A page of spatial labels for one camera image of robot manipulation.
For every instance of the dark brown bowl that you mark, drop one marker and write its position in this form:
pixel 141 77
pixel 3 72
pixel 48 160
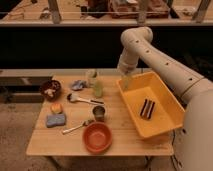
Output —
pixel 50 90

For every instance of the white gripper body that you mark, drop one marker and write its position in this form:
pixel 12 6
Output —
pixel 125 68

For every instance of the blue crumpled cloth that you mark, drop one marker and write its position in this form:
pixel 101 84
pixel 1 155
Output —
pixel 78 85

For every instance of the metal spoon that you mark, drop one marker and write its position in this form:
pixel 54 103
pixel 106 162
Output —
pixel 85 123

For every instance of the small metal cup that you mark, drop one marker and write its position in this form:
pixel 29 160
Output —
pixel 99 113

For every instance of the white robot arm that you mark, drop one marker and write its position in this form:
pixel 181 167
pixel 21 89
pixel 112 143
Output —
pixel 196 149

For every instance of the orange yellow toy fruit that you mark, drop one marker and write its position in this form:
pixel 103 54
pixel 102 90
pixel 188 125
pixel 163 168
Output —
pixel 56 108

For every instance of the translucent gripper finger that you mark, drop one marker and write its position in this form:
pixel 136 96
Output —
pixel 126 80

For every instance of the yellow plastic bin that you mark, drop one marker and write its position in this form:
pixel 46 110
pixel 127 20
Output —
pixel 168 114

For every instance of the blue sponge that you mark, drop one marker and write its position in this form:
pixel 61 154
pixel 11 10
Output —
pixel 55 120

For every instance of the green pepper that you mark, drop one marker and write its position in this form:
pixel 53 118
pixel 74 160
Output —
pixel 98 88

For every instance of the dark striped block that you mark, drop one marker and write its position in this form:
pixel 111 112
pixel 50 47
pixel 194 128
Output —
pixel 147 109

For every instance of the wooden table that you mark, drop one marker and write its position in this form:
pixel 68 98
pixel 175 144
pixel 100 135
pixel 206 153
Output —
pixel 116 136

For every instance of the orange plastic bowl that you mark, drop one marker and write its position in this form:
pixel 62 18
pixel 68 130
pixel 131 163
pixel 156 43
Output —
pixel 97 137

